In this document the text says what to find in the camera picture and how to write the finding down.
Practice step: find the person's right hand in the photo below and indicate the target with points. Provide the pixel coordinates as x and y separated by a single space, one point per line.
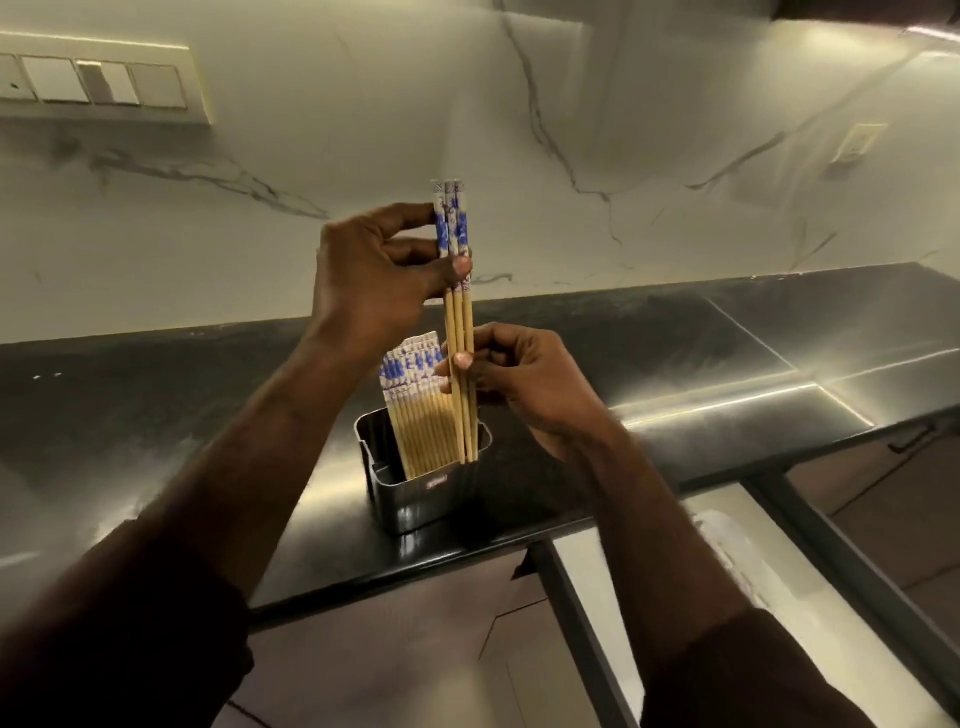
547 390

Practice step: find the person's left hand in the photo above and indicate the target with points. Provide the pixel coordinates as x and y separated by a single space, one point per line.
360 292

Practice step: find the person's left thumb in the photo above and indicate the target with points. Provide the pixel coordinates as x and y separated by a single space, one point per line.
439 276

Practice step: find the person's right thumb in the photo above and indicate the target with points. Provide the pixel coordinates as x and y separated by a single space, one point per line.
476 365

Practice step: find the person's left middle finger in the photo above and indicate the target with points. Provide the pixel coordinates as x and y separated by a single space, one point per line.
412 251

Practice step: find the blue-patterned wooden chopstick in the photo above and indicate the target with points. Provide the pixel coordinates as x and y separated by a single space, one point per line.
448 315
466 315
458 315

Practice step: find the person's right forearm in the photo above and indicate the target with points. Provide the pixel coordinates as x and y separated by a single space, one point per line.
660 547

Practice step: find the person's left forearm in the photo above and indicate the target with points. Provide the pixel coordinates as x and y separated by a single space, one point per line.
255 465

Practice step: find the bundle of wooden chopsticks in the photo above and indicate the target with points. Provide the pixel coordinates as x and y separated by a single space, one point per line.
420 427

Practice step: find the steel cutlery holder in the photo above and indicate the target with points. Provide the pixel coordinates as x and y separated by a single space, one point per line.
420 504

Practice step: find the brown cabinet door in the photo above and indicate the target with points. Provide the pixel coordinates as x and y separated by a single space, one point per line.
900 510
390 660

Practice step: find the dark brown sleeve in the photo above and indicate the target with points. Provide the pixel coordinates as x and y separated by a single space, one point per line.
112 637
750 675

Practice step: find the dark metal frame bar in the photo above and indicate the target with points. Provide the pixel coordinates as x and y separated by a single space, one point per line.
855 577
581 637

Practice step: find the white wall switch panel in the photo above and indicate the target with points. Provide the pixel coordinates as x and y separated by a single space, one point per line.
97 82

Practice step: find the white wall socket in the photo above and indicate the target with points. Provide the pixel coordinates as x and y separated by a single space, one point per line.
859 142

